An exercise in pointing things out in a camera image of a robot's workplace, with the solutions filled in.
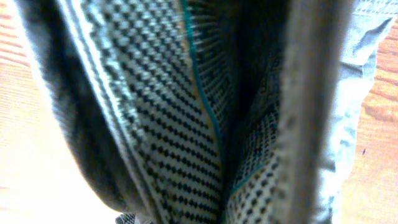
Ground grey shorts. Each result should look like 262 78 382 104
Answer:
14 0 397 223

